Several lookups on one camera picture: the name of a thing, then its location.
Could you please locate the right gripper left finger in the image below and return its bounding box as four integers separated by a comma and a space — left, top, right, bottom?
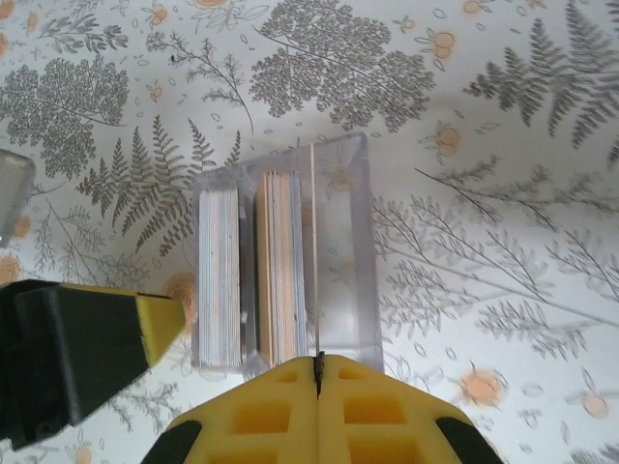
144, 356, 320, 464

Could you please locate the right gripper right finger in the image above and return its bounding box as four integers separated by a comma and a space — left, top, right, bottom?
319, 355, 489, 464

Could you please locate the white card stack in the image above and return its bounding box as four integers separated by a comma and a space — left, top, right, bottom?
196, 188, 243, 369

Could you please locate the tan card stack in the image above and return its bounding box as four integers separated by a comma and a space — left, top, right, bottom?
254, 169, 310, 367

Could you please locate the translucent blue card case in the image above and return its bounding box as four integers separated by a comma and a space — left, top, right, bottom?
0, 148, 38, 248

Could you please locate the thin credit card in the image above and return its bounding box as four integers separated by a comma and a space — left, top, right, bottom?
309, 143, 325, 400

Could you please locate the clear acrylic card holder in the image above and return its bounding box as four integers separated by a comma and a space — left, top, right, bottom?
191, 130, 386, 376

